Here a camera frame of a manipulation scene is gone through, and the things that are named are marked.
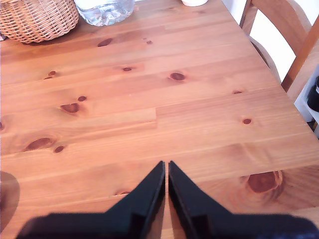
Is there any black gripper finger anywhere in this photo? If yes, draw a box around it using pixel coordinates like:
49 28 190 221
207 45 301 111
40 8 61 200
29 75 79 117
106 160 166 239
168 160 234 239

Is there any black round object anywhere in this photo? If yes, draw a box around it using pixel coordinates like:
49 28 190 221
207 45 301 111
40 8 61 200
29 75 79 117
307 76 319 113

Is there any wooden chair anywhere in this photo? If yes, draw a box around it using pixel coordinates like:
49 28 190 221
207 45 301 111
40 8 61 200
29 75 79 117
238 0 319 102

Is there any large clear water bottle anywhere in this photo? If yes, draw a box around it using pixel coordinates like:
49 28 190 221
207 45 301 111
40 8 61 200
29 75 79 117
74 0 136 27

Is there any small white round camera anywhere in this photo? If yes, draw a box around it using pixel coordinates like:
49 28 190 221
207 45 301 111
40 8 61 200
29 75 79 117
181 0 209 7

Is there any wicker basket with handle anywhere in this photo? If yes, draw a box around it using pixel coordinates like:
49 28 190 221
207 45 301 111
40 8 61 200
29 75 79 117
0 0 80 44

